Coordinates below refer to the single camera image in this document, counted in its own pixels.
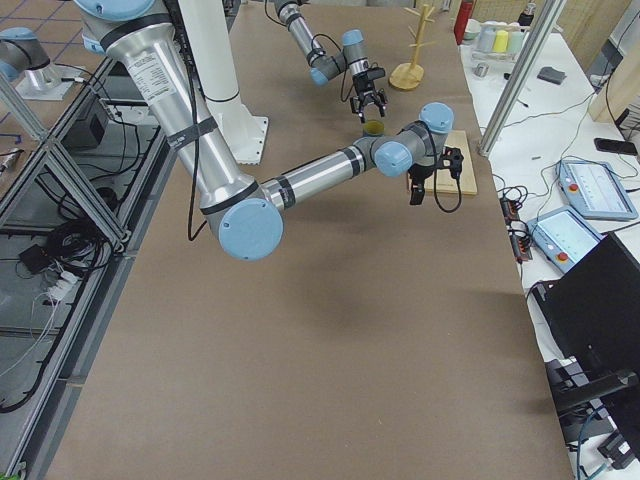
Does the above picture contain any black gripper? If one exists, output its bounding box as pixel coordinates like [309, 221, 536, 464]
[408, 163, 435, 206]
[350, 68, 387, 123]

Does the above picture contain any dark blue HOME mug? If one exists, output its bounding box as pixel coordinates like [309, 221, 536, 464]
[362, 119, 385, 138]

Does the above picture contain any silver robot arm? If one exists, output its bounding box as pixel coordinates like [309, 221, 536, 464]
[79, 1, 463, 261]
[264, 1, 388, 123]

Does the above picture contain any wooden cup rack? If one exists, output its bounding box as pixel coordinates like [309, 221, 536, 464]
[388, 3, 435, 91]

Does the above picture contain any small steel cup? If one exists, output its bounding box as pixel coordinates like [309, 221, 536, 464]
[473, 62, 489, 78]

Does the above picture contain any light blue cup on tray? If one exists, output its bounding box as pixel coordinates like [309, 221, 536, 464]
[477, 26, 496, 53]

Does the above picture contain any yellow cup on tray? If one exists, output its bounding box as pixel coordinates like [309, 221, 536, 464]
[492, 30, 509, 54]

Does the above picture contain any pale green cup on tray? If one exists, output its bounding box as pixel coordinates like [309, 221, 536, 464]
[506, 31, 524, 56]

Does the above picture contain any bamboo cutting board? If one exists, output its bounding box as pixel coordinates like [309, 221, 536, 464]
[425, 130, 478, 196]

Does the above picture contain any red bottle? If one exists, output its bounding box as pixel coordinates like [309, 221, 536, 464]
[453, 0, 474, 45]

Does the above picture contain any near teach pendant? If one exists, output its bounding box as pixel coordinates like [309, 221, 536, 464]
[527, 206, 604, 273]

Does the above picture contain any teach pendant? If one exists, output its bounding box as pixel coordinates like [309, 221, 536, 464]
[527, 206, 604, 273]
[558, 160, 638, 221]

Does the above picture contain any grey block on side table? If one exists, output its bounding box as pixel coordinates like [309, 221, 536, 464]
[537, 66, 566, 85]

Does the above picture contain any far teach pendant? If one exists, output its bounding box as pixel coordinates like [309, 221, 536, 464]
[558, 160, 638, 221]

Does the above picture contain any black smartphone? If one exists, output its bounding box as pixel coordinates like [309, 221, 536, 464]
[594, 138, 638, 156]

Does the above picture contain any black monitor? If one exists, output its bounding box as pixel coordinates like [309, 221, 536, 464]
[532, 233, 639, 443]

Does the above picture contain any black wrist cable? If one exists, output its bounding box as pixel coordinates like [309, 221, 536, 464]
[430, 159, 462, 215]
[309, 33, 381, 104]

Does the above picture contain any white central pillar mount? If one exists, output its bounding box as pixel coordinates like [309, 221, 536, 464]
[179, 0, 269, 165]

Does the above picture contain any aluminium frame post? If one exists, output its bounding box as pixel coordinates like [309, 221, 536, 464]
[478, 0, 566, 157]

